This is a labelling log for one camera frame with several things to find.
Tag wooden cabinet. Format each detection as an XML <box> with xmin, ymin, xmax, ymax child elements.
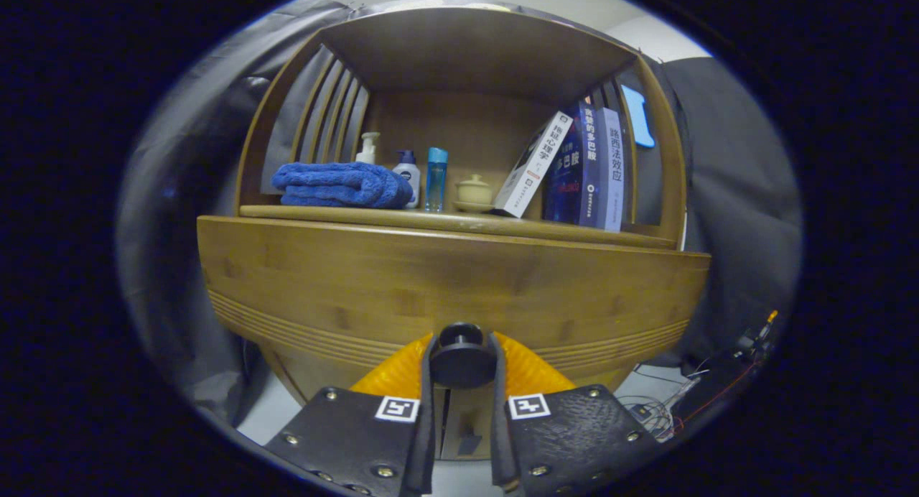
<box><xmin>197</xmin><ymin>7</ymin><xmax>712</xmax><ymax>462</ymax></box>

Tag blue folded towel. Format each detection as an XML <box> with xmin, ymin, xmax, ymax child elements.
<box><xmin>271</xmin><ymin>162</ymin><xmax>414</xmax><ymax>210</ymax></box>

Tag black backdrop cloth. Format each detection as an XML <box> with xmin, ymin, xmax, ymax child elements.
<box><xmin>118</xmin><ymin>0</ymin><xmax>803</xmax><ymax>426</ymax></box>

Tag wooden drawer with black knob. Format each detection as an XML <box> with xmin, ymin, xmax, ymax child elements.
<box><xmin>197</xmin><ymin>215</ymin><xmax>712</xmax><ymax>412</ymax></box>

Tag clear blue bottle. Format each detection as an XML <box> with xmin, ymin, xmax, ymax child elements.
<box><xmin>425</xmin><ymin>147</ymin><xmax>449</xmax><ymax>213</ymax></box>

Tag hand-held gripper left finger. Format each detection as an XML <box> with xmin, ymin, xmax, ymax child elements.
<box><xmin>264</xmin><ymin>332</ymin><xmax>439</xmax><ymax>497</ymax></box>

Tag beige lidded teacup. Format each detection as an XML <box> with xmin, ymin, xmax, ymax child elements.
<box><xmin>452</xmin><ymin>174</ymin><xmax>496</xmax><ymax>213</ymax></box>

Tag grey cables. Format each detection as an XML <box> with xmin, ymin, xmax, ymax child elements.
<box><xmin>617</xmin><ymin>368</ymin><xmax>719</xmax><ymax>440</ymax></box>

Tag wooden countertop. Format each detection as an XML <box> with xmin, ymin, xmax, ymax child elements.
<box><xmin>239</xmin><ymin>205</ymin><xmax>679</xmax><ymax>250</ymax></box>

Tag white book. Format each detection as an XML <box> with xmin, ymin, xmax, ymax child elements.
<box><xmin>494</xmin><ymin>111</ymin><xmax>574</xmax><ymax>218</ymax></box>

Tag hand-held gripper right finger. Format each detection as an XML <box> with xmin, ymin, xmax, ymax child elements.
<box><xmin>488</xmin><ymin>331</ymin><xmax>661</xmax><ymax>497</ymax></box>

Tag dark blue book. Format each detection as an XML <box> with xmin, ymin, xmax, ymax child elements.
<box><xmin>544</xmin><ymin>103</ymin><xmax>600</xmax><ymax>228</ymax></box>

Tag pale blue book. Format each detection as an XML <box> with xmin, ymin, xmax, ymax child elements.
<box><xmin>594</xmin><ymin>107</ymin><xmax>625</xmax><ymax>233</ymax></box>

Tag white bottle with blue cap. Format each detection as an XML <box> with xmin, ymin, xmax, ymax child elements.
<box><xmin>392</xmin><ymin>149</ymin><xmax>421</xmax><ymax>209</ymax></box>

